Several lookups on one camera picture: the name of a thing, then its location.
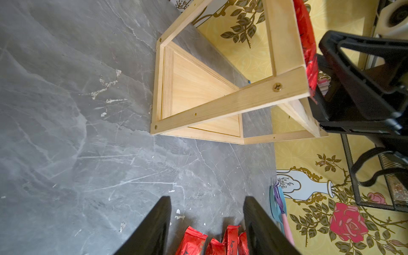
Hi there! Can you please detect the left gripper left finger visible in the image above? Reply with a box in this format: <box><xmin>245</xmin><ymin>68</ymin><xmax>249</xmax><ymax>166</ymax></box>
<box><xmin>115</xmin><ymin>196</ymin><xmax>172</xmax><ymax>255</ymax></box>

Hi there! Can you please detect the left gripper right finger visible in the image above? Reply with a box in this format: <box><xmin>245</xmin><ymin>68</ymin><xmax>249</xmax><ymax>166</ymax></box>
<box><xmin>243</xmin><ymin>196</ymin><xmax>299</xmax><ymax>255</ymax></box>

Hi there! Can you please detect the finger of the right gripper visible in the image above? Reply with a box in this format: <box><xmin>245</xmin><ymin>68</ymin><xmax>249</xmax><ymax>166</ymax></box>
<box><xmin>309</xmin><ymin>30</ymin><xmax>408</xmax><ymax>136</ymax></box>

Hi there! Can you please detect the red tea bag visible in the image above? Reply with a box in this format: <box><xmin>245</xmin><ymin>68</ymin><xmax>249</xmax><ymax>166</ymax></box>
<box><xmin>293</xmin><ymin>0</ymin><xmax>319</xmax><ymax>105</ymax></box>
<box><xmin>238</xmin><ymin>232</ymin><xmax>250</xmax><ymax>255</ymax></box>
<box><xmin>175</xmin><ymin>226</ymin><xmax>208</xmax><ymax>255</ymax></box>
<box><xmin>205</xmin><ymin>238</ymin><xmax>227</xmax><ymax>255</ymax></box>
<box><xmin>223</xmin><ymin>225</ymin><xmax>241</xmax><ymax>255</ymax></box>

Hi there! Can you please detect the wooden two-tier shelf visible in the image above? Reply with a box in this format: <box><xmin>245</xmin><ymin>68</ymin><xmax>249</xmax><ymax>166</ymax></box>
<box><xmin>150</xmin><ymin>1</ymin><xmax>327</xmax><ymax>145</ymax></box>

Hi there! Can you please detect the purple pink garden fork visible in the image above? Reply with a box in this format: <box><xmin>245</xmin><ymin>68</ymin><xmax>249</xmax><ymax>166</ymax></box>
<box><xmin>273</xmin><ymin>182</ymin><xmax>295</xmax><ymax>246</ymax></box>

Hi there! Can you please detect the black wire wall basket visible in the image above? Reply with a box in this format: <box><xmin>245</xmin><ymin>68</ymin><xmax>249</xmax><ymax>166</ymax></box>
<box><xmin>341</xmin><ymin>134</ymin><xmax>408</xmax><ymax>213</ymax></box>

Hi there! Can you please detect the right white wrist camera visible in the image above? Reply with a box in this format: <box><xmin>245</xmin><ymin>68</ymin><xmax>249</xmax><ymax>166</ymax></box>
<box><xmin>374</xmin><ymin>0</ymin><xmax>408</xmax><ymax>40</ymax></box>

